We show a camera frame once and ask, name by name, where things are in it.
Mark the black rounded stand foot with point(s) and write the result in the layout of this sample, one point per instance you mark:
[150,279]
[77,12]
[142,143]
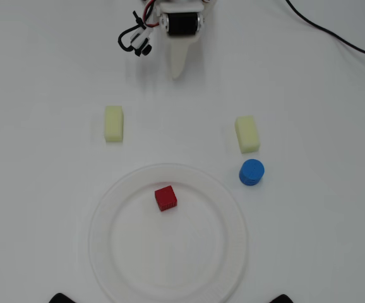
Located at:
[282,299]
[62,298]

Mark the blue ribbed cylinder block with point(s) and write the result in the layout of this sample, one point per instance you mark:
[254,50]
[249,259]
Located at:
[252,173]

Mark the pale yellow foam block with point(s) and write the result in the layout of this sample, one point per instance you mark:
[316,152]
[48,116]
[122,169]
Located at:
[248,135]
[114,124]

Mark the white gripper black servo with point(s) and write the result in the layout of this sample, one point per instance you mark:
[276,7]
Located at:
[182,24]

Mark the small white wrist camera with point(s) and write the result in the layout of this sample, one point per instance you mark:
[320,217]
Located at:
[140,39]

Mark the white round plastic dish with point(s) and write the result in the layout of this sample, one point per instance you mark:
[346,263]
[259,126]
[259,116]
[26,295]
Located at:
[176,252]

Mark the red textured cube block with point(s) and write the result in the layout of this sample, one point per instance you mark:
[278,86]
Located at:
[166,199]

